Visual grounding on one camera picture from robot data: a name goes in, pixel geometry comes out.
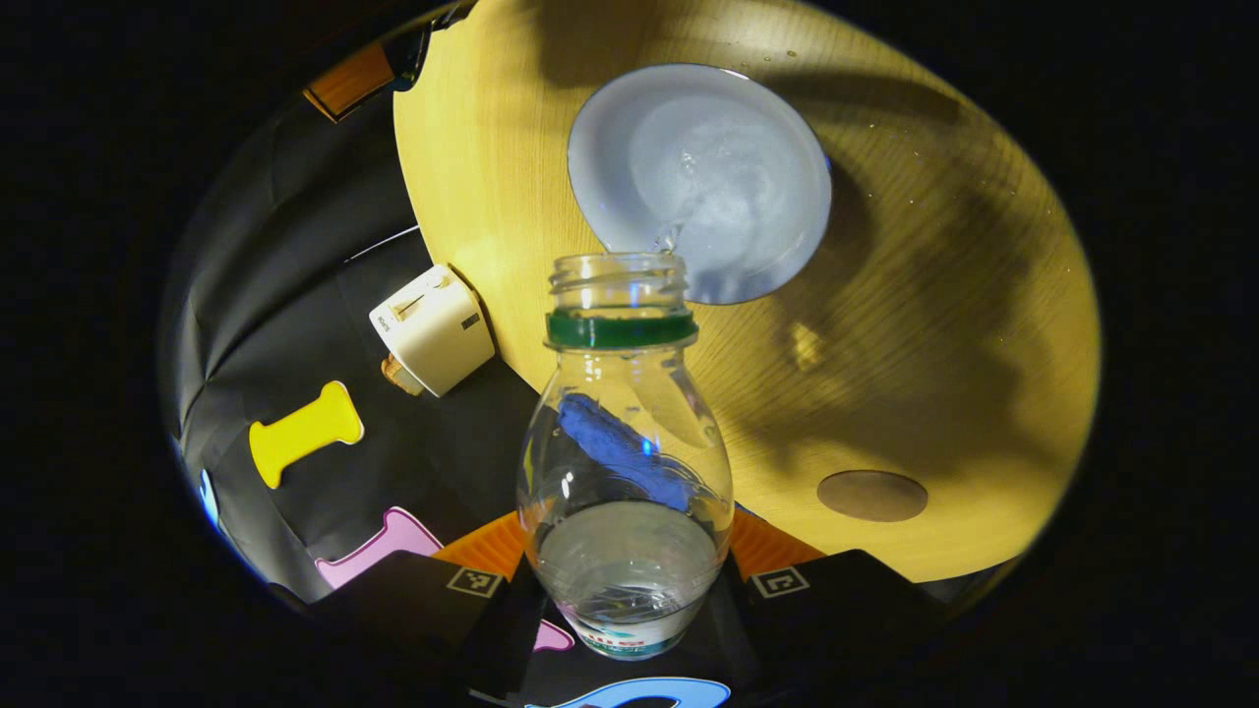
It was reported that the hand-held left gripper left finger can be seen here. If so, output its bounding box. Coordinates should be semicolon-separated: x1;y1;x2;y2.
305;510;548;699

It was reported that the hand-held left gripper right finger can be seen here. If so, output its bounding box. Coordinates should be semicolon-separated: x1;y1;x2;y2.
721;507;951;695

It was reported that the clear plastic water bottle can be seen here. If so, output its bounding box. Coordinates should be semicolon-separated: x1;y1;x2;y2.
516;252;736;662

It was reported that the round brown coaster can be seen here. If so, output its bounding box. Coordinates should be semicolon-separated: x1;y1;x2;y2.
816;470;929;523

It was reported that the white teacup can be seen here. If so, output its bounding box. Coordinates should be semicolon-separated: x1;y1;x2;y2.
567;63;833;306

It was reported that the black backdrop cloth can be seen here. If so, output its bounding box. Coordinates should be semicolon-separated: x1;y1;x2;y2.
157;0;768;708

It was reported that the blue towel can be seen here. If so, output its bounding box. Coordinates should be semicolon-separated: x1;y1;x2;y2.
558;391;694;514

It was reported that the white toaster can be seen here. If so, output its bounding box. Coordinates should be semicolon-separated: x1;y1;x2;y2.
369;263;496;398

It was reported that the bread slice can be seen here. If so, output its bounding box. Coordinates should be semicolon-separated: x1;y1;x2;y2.
381;355;425;397

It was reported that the white toaster cable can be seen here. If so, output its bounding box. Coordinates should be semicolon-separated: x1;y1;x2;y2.
342;225;422;266

